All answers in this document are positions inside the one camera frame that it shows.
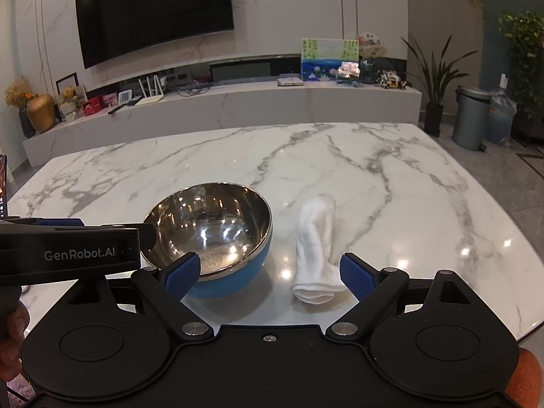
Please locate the purple fuzzy cloth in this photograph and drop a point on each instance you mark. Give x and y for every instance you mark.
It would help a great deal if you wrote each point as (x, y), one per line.
(15, 393)

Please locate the black remote control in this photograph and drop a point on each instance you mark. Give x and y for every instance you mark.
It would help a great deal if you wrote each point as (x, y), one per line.
(117, 109)

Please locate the person's left hand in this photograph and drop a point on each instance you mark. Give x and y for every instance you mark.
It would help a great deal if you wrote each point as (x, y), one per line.
(10, 331)

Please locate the dark phone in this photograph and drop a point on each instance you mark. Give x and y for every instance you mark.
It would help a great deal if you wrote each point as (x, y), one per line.
(2, 191)

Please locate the gold vase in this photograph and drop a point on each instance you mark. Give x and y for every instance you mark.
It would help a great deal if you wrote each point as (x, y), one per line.
(41, 112)

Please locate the blue plastic bag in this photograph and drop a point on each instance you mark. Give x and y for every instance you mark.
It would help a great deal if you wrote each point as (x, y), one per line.
(502, 119)

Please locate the grey trash bin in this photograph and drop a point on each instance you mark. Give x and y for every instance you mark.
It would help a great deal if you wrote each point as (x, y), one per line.
(471, 119)

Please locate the black wall television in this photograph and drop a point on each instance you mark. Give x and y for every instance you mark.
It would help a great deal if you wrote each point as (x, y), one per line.
(153, 12)

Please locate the orange chair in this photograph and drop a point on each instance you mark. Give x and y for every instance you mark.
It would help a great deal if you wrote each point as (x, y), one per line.
(533, 378)

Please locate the steel bowl with blue outside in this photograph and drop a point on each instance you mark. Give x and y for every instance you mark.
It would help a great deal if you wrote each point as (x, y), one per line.
(221, 221)

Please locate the round paper fan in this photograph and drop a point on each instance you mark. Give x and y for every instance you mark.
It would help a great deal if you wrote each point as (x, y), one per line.
(372, 46)

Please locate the grey notebook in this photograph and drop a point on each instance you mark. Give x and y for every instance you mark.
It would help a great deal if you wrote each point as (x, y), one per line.
(290, 82)

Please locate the dark cabinet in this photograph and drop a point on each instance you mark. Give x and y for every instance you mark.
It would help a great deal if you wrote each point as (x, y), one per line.
(531, 134)

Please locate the toy brick model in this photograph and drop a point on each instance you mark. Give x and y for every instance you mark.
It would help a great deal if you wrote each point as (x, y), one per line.
(391, 80)

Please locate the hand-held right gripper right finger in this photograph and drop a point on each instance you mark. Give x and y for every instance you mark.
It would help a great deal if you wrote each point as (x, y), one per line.
(357, 276)

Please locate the tall potted plant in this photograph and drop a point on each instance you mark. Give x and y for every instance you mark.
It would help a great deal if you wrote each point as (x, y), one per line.
(434, 117)

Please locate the white towel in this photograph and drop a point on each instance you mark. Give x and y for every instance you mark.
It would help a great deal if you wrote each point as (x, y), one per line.
(316, 238)

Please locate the lotus pond painting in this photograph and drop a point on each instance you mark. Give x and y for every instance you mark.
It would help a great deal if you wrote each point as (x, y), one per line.
(327, 57)

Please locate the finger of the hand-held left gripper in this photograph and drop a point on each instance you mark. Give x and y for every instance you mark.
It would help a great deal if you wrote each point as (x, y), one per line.
(59, 222)
(148, 236)

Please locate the dried flower bunch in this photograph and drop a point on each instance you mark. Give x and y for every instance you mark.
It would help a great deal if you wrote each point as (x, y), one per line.
(18, 91)

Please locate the black speaker box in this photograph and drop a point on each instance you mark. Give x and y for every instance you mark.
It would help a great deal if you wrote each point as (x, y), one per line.
(240, 71)

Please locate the pink red box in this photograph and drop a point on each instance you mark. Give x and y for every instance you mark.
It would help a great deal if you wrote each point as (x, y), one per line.
(109, 100)

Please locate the teddy bear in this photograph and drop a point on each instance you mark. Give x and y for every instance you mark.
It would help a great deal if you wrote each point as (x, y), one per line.
(68, 98)

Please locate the white desk clock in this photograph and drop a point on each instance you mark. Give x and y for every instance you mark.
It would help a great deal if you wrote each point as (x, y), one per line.
(127, 97)

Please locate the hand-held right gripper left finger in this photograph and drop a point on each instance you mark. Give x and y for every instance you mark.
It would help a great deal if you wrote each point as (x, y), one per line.
(182, 274)

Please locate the dark glass vase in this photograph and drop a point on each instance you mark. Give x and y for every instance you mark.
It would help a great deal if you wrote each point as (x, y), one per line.
(368, 72)

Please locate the green ivy plant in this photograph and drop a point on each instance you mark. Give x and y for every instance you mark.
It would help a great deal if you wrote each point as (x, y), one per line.
(525, 51)

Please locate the marble television console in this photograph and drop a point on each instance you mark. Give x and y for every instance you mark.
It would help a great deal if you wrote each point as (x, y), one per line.
(255, 102)

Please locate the white router with antennas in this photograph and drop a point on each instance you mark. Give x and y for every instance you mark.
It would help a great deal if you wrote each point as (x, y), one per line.
(151, 95)

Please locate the black picture frame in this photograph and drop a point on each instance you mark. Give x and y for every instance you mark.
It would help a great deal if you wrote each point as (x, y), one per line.
(67, 81)

